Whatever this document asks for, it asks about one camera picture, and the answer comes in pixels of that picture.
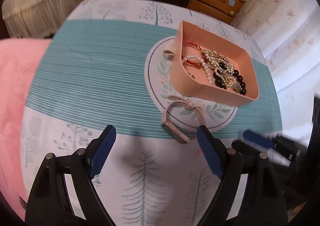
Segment tree print tablecloth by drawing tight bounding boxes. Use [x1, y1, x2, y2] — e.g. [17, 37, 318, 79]
[20, 0, 282, 225]

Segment pink rectangular tray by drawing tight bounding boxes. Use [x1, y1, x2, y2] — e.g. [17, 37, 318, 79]
[170, 21, 259, 107]

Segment pink blanket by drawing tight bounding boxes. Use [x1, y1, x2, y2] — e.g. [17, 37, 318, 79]
[1, 39, 52, 210]

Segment gold rhinestone hair comb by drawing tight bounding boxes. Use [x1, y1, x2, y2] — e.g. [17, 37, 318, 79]
[202, 49, 234, 76]

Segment white floral curtain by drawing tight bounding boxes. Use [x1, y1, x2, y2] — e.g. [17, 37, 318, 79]
[232, 0, 319, 143]

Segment pink smart watch band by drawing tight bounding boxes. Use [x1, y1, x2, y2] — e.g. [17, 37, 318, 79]
[161, 95, 206, 144]

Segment black bead bracelet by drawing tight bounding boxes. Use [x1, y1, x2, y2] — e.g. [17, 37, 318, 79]
[212, 62, 247, 96]

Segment white pearl bracelet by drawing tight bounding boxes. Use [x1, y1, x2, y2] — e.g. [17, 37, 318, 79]
[182, 54, 214, 85]

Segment red string bead bracelet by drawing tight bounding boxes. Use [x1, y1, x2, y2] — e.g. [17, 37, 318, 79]
[181, 41, 206, 68]

